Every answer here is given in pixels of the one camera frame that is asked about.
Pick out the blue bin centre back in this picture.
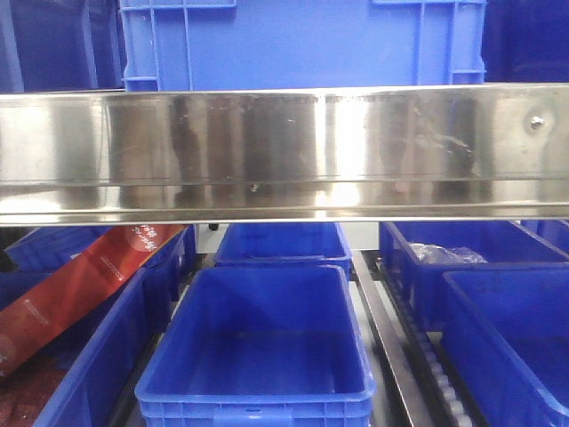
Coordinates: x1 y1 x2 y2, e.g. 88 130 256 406
214 222 352 274

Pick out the blue bin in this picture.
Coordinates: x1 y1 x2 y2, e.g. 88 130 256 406
442 269 568 426
135 266 376 426
214 222 352 274
1 227 196 426
380 221 568 332

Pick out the blue bin centre front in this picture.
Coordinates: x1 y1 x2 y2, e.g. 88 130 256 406
135 266 376 426

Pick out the stainless steel shelf beam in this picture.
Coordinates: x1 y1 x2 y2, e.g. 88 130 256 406
1 84 568 226

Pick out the large blue crate upper shelf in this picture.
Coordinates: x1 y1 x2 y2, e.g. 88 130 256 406
119 1 485 91

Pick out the blue bin right back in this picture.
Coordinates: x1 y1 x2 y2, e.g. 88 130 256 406
380 221 568 332

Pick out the blue bin left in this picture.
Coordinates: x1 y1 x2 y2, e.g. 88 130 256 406
1 227 196 426

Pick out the blue bin right front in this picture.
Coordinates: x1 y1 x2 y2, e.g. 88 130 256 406
442 269 568 426

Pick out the crumpled clear plastic bag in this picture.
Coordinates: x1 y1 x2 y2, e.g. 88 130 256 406
410 242 487 264

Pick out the red printed package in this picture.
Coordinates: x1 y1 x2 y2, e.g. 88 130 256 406
1 224 184 379

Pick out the shelf roller track rail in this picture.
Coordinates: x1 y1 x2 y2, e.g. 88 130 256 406
349 251 487 426

